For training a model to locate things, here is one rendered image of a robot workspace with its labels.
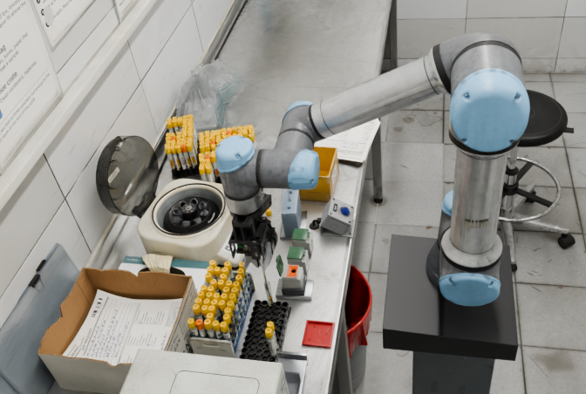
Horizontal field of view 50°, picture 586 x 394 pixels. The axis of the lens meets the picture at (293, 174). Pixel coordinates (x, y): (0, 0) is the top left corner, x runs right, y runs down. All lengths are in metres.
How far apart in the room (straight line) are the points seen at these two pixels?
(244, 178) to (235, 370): 0.35
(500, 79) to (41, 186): 1.04
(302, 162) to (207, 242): 0.53
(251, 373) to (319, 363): 0.37
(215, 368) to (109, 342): 0.46
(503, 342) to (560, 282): 1.39
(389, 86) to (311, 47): 1.38
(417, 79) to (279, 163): 0.29
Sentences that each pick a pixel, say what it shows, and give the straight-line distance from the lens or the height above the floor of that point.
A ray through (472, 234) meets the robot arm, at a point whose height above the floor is 1.25.
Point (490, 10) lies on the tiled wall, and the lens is 3.80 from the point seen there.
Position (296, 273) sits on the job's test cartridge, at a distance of 1.55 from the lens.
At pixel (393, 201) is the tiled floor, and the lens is 3.08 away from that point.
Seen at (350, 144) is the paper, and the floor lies 0.89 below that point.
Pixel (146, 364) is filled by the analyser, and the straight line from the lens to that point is 1.20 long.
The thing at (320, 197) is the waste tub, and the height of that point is 0.89.
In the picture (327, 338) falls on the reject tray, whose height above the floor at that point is 0.88.
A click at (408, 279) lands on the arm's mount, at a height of 0.95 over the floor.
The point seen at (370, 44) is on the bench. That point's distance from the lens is 2.53.
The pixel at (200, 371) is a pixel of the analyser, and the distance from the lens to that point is 1.16.
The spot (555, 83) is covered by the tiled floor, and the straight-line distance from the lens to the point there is 3.95.
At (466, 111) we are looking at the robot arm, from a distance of 1.01.
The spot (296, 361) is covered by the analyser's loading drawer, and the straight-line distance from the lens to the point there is 1.45.
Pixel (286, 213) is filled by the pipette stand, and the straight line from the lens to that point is 1.66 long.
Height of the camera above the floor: 2.13
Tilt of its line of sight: 41 degrees down
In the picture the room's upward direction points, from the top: 9 degrees counter-clockwise
